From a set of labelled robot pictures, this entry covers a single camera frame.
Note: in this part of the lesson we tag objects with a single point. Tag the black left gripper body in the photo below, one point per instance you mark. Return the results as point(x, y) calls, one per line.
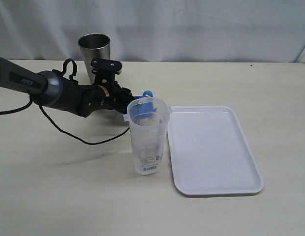
point(111, 95)

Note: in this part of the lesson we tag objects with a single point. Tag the blue container lid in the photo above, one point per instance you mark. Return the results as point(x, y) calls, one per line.
point(142, 110)

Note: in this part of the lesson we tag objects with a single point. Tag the stainless steel cup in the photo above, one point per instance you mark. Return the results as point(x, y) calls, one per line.
point(95, 49)

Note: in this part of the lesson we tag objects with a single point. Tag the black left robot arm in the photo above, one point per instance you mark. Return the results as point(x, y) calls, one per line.
point(51, 89)

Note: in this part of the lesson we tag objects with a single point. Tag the clear plastic container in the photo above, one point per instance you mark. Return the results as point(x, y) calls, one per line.
point(148, 136)

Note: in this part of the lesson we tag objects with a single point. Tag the white plastic tray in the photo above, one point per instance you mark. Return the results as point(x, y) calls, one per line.
point(210, 156)

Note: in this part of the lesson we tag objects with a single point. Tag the white backdrop curtain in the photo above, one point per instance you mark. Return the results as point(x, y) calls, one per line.
point(156, 30)

